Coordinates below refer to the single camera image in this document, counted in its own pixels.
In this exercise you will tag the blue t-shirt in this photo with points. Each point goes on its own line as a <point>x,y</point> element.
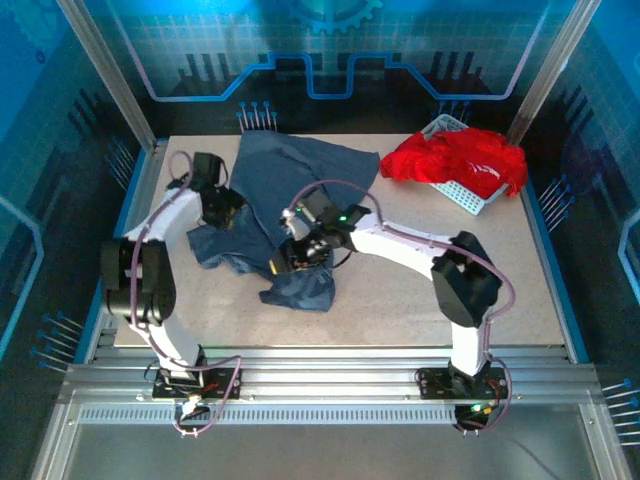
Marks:
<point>280,165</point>

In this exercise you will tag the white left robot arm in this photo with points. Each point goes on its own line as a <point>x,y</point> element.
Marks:
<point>175,210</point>

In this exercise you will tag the red t-shirt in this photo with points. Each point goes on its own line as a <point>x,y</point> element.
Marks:
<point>440,155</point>

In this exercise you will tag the white plastic basket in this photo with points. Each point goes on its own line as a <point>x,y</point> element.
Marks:
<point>465,197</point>

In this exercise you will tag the black controller box with light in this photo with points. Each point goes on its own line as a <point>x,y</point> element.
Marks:
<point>472,415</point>

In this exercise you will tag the aluminium frame rail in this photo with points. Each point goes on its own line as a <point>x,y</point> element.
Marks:
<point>325,375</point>

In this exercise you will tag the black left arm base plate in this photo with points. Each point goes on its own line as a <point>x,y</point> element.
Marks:
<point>225,382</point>

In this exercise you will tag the aluminium frame post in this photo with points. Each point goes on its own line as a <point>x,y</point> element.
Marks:
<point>110,75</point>
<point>550,75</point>

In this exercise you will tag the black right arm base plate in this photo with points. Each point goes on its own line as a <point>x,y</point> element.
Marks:
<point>435,382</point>

